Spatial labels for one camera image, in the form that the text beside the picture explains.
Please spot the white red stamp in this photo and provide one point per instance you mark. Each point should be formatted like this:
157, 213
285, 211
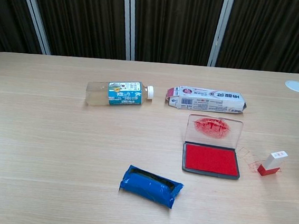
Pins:
271, 164

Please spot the red ink stamp pad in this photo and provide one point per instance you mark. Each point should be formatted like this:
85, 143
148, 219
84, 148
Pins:
211, 155

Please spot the clear plastic bottle teal label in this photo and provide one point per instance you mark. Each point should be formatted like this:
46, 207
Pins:
119, 94

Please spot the white pink toothpaste carton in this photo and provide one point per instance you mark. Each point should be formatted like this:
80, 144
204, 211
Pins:
209, 100

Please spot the blue plastic wrapped packet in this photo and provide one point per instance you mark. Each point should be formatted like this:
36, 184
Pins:
149, 186

